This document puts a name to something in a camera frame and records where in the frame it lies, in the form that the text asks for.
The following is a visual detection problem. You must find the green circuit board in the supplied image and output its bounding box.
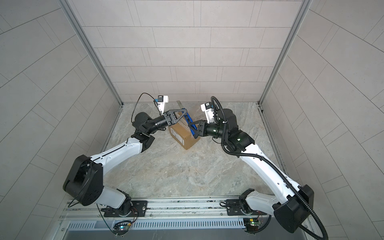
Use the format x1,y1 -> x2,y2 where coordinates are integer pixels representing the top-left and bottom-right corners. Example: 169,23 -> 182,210
113,220 -> 133,236
243,218 -> 262,234

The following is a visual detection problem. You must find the aluminium front rail frame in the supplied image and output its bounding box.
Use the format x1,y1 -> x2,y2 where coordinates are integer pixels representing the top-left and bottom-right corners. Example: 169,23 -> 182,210
51,196 -> 308,240

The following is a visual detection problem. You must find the right aluminium corner post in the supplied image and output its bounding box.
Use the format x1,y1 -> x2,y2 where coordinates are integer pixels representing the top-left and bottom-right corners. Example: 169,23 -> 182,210
259,0 -> 312,106

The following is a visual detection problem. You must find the left camera black cable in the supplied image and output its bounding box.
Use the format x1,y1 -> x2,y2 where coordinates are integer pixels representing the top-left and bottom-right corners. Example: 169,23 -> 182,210
130,92 -> 160,124

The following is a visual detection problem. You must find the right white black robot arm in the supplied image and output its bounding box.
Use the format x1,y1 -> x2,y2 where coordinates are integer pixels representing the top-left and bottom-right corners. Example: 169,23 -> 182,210
188,109 -> 320,236

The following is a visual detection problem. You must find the blue utility knife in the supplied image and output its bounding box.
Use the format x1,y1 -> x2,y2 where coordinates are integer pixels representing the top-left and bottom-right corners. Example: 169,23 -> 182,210
177,100 -> 198,138

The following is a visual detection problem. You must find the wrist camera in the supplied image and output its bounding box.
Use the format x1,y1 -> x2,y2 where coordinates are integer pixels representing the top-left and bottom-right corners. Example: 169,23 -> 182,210
201,102 -> 215,123
155,95 -> 169,115

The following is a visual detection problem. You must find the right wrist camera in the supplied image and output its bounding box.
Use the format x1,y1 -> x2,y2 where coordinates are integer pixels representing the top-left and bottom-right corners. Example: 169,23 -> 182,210
201,102 -> 215,123

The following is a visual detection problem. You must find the aluminium corner post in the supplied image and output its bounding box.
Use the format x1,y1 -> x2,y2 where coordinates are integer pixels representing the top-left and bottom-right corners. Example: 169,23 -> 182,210
259,0 -> 312,106
58,0 -> 124,107

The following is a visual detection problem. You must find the left green circuit board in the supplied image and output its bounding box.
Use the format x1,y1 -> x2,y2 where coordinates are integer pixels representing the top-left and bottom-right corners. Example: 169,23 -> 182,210
113,220 -> 133,236

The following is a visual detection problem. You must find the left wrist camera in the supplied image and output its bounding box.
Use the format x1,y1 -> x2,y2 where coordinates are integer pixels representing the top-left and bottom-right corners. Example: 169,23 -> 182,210
155,95 -> 169,115

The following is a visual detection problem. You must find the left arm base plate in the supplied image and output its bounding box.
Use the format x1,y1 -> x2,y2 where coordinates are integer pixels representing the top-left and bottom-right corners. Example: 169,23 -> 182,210
101,201 -> 148,218

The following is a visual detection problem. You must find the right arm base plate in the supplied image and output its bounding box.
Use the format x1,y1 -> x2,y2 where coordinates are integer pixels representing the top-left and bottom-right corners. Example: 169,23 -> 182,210
220,199 -> 267,216

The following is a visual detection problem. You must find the brown taped cardboard box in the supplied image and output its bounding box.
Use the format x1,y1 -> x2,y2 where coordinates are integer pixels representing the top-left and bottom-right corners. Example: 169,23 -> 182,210
169,117 -> 200,150

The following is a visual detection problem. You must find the black corrugated cable conduit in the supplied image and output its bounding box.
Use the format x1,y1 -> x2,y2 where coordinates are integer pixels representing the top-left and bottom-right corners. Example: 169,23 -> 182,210
209,95 -> 329,240

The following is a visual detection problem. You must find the left aluminium corner post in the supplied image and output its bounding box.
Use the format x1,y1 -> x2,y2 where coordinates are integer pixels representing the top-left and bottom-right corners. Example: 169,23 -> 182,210
58,0 -> 124,107

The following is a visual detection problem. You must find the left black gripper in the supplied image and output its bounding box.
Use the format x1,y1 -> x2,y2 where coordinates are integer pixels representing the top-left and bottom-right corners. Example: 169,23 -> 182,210
145,112 -> 186,137

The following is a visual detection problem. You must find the right green circuit board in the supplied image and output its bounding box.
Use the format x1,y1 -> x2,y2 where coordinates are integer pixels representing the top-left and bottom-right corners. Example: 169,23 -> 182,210
243,218 -> 262,234

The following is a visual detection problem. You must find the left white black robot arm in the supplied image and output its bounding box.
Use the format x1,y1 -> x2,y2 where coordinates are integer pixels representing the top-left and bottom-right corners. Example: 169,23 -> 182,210
63,109 -> 188,217

